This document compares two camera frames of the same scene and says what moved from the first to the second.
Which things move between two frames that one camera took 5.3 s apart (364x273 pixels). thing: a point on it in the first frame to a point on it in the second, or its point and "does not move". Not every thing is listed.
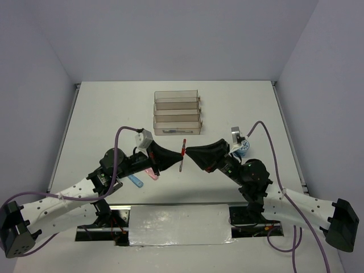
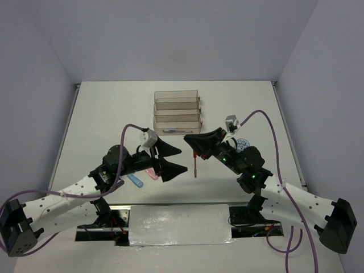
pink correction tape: (151, 173) does not move
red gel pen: (181, 165) to (195, 153)
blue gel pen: (176, 131) does not move
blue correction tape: (136, 181) does not move
